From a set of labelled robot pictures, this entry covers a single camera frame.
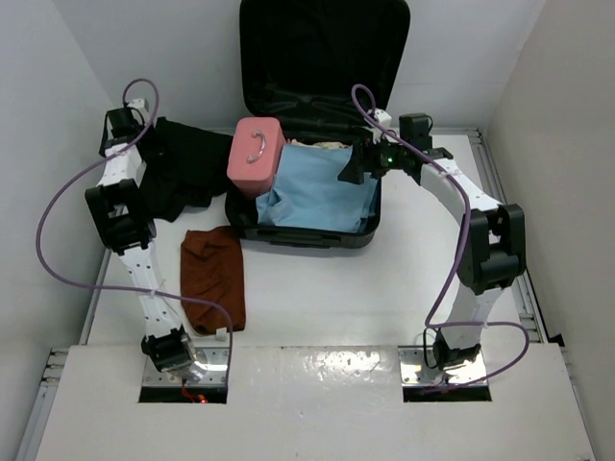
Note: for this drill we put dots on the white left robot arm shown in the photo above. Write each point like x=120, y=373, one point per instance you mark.
x=126, y=227

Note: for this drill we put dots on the black hard-shell suitcase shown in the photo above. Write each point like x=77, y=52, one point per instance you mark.
x=299, y=63

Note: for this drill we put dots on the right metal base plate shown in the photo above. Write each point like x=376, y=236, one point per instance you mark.
x=415, y=372

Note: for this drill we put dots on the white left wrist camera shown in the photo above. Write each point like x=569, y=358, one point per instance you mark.
x=138, y=103

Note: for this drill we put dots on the brown terry towel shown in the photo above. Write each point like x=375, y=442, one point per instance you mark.
x=212, y=271

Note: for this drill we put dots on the aluminium frame rail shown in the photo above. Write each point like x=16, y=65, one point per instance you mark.
x=510, y=228

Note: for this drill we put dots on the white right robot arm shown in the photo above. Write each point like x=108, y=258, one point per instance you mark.
x=490, y=253

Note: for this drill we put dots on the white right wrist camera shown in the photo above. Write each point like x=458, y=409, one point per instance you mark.
x=382, y=117

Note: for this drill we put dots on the black garment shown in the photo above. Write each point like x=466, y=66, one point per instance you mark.
x=192, y=171

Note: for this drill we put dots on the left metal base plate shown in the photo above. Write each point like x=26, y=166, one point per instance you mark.
x=208, y=370

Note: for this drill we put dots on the light blue cloth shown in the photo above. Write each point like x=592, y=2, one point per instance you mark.
x=306, y=193

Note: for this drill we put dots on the pink cosmetic case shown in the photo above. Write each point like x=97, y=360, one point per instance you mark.
x=255, y=155

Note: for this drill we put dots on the dinosaur print white cloth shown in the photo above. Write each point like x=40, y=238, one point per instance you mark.
x=329, y=145

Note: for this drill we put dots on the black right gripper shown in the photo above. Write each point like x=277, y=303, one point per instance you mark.
x=364, y=159

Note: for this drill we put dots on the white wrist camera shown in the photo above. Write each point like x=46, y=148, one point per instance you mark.
x=382, y=117
x=138, y=103

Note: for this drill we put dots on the metal base plate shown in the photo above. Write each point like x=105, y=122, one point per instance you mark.
x=415, y=372
x=208, y=370

